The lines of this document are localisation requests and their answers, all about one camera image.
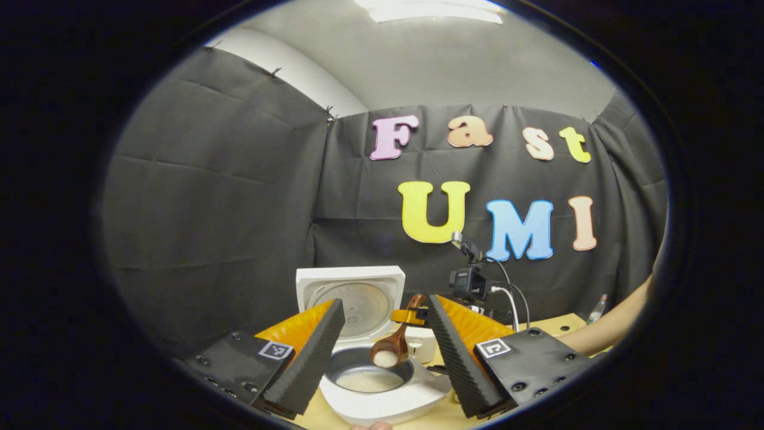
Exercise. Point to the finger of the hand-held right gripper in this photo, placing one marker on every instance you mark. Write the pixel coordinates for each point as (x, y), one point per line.
(412, 316)

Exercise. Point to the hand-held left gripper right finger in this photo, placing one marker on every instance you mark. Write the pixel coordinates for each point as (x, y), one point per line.
(459, 370)

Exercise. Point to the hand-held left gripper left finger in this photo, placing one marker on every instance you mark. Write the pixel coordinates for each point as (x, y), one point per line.
(310, 370)

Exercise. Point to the brown wooden spoon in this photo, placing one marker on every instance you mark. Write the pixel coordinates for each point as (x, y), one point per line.
(397, 343)

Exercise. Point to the spoonful of white rice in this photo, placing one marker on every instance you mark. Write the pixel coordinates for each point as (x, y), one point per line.
(385, 359)

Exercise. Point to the white rice cooker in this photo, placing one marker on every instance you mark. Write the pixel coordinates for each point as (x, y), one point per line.
(370, 406)

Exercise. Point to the white toaster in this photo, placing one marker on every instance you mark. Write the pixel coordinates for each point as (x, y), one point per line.
(425, 349)

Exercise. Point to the clear bottle with red label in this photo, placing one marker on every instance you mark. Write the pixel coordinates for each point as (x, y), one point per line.
(597, 310)

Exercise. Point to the black backdrop cloth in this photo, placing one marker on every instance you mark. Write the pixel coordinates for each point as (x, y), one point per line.
(227, 209)

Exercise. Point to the large ceiling light panel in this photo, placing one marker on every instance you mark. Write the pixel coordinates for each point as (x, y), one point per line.
(430, 11)

